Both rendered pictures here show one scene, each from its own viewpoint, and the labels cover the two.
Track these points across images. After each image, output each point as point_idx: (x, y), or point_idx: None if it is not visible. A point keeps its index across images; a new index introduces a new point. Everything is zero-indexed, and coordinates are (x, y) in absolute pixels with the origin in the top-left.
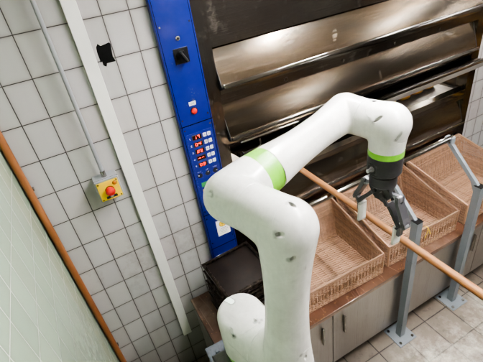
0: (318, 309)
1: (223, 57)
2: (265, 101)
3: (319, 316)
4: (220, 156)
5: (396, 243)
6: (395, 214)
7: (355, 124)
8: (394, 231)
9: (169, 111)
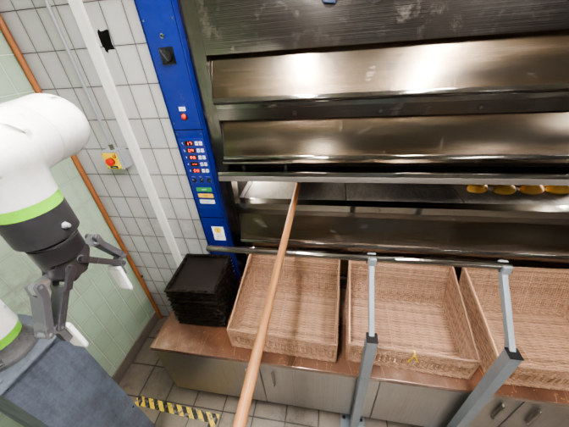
0: (250, 349)
1: (221, 70)
2: (270, 131)
3: (244, 356)
4: (218, 170)
5: (80, 346)
6: (52, 307)
7: None
8: None
9: (166, 111)
